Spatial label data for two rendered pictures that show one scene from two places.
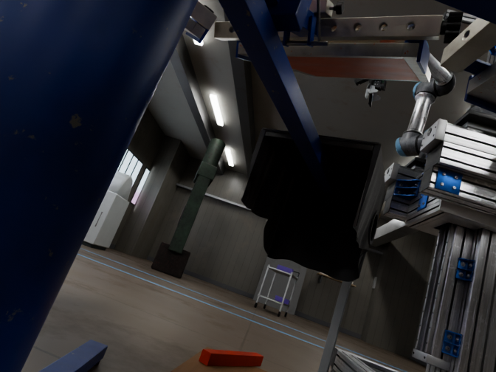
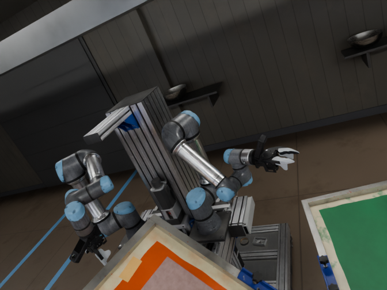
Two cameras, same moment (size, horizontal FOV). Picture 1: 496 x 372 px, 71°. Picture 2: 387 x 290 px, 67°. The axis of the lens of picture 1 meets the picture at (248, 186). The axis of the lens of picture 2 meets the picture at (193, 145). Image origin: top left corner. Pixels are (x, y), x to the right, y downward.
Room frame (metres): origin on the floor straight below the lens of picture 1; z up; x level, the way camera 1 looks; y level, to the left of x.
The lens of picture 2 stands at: (0.69, 0.46, 2.32)
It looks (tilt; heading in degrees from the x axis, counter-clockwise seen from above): 23 degrees down; 289
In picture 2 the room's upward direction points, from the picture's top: 24 degrees counter-clockwise
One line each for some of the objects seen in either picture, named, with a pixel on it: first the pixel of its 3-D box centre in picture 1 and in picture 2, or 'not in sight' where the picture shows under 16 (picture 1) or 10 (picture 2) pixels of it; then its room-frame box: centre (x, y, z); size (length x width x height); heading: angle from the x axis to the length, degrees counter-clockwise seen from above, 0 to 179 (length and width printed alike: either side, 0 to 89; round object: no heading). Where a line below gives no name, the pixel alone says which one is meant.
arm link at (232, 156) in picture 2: not in sight; (236, 157); (0.93, -0.78, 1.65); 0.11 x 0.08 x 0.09; 148
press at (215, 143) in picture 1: (193, 203); not in sight; (7.62, 0.99, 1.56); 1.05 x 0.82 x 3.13; 173
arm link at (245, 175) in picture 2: not in sight; (241, 175); (0.94, -0.77, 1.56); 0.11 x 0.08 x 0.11; 58
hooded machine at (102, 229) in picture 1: (102, 207); not in sight; (7.13, 2.61, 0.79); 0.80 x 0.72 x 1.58; 172
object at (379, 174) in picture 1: (361, 212); not in sight; (1.27, -0.44, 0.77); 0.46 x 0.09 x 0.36; 152
